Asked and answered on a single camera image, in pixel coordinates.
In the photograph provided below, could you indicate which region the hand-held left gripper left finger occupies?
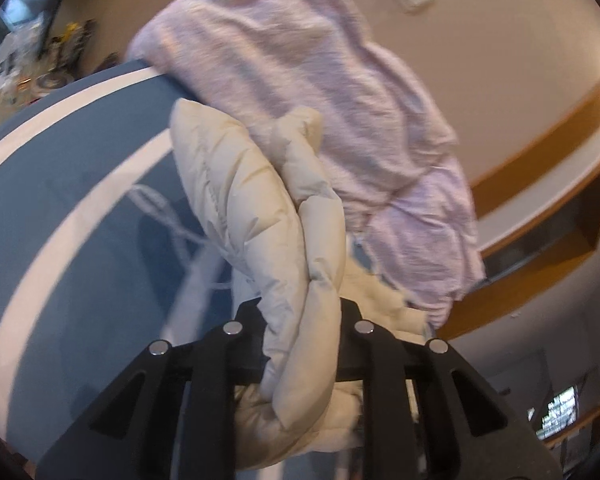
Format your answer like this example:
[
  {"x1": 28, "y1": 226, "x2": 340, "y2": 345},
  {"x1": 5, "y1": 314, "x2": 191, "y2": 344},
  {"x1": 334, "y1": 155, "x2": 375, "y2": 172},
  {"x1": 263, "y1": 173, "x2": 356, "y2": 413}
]
[{"x1": 35, "y1": 299, "x2": 267, "y2": 480}]

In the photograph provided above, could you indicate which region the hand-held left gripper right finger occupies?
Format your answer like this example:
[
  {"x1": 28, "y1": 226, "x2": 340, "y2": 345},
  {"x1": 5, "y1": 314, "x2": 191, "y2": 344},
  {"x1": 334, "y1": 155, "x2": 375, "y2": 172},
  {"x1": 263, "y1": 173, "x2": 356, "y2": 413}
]
[{"x1": 334, "y1": 298, "x2": 565, "y2": 480}]

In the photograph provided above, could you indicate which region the cream puffer jacket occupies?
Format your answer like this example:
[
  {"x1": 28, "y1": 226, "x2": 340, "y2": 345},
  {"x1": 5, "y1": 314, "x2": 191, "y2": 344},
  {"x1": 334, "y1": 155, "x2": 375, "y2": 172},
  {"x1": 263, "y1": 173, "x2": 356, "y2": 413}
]
[{"x1": 170, "y1": 97, "x2": 428, "y2": 471}]

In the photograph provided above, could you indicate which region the lavender pillow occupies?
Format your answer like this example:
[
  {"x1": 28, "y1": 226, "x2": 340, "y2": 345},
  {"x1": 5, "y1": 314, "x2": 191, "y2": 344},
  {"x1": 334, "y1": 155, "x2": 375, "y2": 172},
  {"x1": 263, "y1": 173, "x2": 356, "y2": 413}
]
[{"x1": 347, "y1": 160, "x2": 487, "y2": 328}]

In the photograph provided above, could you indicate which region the bright window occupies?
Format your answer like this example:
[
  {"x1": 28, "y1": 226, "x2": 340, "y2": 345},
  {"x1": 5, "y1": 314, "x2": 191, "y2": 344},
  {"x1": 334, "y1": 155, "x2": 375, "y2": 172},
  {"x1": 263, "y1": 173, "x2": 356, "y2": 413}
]
[{"x1": 532, "y1": 385, "x2": 581, "y2": 442}]

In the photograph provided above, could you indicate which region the blue white striped bed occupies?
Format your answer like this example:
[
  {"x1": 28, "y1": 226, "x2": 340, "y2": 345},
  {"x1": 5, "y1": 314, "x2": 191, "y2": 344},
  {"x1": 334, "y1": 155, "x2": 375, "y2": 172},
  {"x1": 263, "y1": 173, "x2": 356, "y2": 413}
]
[{"x1": 0, "y1": 57, "x2": 366, "y2": 480}]

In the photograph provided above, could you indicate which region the pink wrinkled blanket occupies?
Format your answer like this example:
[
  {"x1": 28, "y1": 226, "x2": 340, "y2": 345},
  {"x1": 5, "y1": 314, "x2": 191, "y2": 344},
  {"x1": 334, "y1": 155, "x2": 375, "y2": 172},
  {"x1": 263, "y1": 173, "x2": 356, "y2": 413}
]
[{"x1": 126, "y1": 0, "x2": 462, "y2": 221}]

